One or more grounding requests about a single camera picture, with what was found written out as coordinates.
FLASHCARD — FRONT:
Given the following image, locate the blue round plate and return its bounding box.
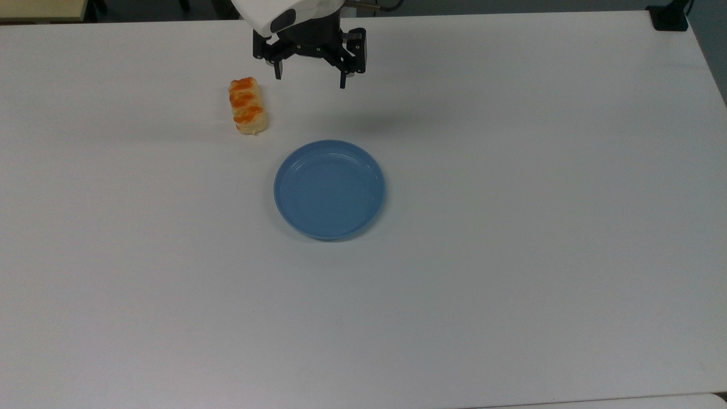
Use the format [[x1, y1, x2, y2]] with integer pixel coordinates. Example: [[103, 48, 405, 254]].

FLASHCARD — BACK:
[[273, 139, 386, 241]]

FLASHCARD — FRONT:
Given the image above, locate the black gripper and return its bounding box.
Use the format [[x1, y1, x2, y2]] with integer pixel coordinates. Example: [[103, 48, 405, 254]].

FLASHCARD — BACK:
[[252, 17, 367, 90]]

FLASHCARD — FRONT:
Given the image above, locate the orange glazed bread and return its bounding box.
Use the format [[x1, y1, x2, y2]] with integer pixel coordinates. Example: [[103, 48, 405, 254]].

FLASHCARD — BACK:
[[228, 76, 268, 136]]

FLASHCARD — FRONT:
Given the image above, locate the light wooden desk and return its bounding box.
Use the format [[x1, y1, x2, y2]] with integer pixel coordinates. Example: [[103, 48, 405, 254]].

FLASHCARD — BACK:
[[0, 0, 90, 24]]

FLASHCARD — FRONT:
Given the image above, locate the black table clamp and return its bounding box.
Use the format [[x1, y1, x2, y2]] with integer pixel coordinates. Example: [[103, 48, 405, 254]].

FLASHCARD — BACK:
[[646, 0, 695, 32]]

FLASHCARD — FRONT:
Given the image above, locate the black cable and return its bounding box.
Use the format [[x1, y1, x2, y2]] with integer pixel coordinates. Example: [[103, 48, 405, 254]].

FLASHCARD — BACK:
[[344, 0, 405, 13]]

